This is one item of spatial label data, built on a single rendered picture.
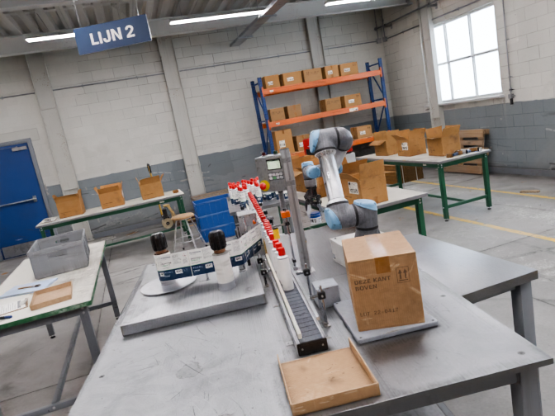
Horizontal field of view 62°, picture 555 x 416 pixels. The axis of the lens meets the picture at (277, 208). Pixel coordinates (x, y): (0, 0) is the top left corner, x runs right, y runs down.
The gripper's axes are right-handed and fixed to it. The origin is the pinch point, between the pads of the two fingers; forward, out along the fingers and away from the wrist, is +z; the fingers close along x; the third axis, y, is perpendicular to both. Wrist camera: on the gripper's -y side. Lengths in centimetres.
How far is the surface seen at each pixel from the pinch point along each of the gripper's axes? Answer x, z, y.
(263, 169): -39, -40, 40
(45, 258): -182, 6, -109
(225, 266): -72, 0, 55
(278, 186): -34, -30, 45
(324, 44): 357, -206, -707
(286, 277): -49, 6, 80
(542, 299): 159, 100, 18
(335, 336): -46, 18, 123
